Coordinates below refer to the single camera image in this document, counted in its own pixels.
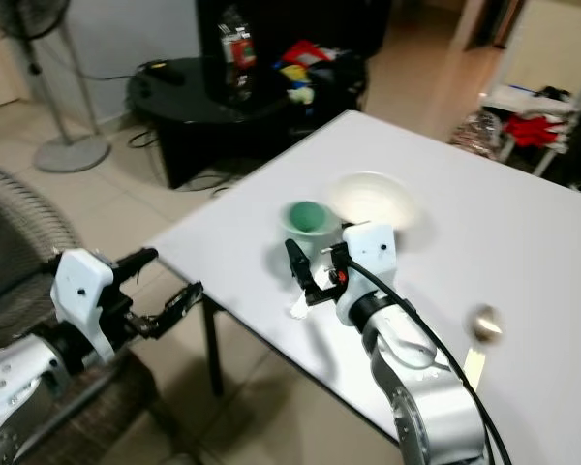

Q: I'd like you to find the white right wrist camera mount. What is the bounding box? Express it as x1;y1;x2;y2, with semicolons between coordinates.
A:
333;221;399;326

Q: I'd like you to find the black round side table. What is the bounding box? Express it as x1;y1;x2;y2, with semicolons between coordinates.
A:
126;56;369;192

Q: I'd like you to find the red yellow blue toy pile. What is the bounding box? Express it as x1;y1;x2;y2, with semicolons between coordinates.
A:
275;40;337;106

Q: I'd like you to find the small white paper tag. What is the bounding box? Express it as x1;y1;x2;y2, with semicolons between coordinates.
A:
462;348;487;390

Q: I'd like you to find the small golden brown object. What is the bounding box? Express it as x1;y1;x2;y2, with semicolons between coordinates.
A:
469;304;506;344

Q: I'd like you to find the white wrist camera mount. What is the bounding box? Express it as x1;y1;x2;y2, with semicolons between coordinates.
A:
333;221;399;326
54;248;129;336

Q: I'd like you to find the white storage rack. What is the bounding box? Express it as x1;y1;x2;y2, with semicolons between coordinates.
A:
477;81;581;177

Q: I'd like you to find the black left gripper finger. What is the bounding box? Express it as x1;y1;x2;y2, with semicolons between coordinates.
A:
111;247;159;284
151;282;203;339

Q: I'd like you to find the red cloth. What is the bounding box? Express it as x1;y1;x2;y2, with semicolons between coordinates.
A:
502;110;569;148

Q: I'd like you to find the green cup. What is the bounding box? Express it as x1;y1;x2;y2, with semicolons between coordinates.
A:
278;198;342;264

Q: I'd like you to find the white plate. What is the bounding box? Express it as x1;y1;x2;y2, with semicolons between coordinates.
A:
322;170;434;235

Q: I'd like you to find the plastic bottle with red label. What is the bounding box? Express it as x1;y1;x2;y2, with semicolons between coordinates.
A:
217;8;260;106

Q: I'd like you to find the small clear plastic piece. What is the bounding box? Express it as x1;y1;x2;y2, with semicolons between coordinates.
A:
290;294;317;320

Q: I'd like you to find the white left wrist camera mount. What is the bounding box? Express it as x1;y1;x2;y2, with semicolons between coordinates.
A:
54;248;129;336

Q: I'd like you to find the grey standing fan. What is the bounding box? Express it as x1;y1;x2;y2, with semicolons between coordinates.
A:
0;0;113;176

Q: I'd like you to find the black table leg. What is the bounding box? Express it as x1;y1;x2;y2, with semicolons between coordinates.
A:
200;294;226;397

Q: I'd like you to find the small black device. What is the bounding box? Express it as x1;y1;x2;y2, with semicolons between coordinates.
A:
143;61;187;85

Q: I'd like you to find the black cabinet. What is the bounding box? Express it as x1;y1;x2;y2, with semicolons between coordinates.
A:
196;0;392;63

